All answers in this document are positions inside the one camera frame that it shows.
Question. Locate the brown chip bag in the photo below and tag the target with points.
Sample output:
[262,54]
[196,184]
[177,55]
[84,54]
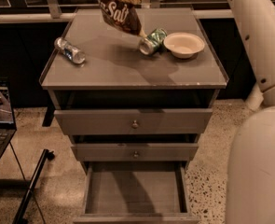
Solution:
[122,15]

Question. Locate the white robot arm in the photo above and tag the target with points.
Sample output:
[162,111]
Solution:
[251,162]

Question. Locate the grey drawer cabinet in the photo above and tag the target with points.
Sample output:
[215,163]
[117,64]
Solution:
[116,75]

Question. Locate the grey top drawer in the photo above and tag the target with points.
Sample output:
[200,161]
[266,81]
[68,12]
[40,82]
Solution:
[133,121]

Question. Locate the grey middle drawer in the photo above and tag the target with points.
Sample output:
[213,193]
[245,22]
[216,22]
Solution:
[135,152]

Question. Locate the grey open bottom drawer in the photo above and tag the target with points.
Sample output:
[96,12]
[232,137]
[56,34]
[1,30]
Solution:
[136,192]

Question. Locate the green soda can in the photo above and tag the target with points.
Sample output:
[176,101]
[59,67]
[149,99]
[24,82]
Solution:
[151,43]

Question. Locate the white paper bowl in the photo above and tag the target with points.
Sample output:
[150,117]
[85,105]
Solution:
[183,45]

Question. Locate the crushed silver blue can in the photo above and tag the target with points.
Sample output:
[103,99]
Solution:
[73,53]

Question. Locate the metal window railing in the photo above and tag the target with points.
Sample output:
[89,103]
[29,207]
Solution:
[29,11]

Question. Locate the black tripod leg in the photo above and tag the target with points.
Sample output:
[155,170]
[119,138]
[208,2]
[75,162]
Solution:
[29,189]

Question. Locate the white diagonal post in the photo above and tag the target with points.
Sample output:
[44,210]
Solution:
[255,98]

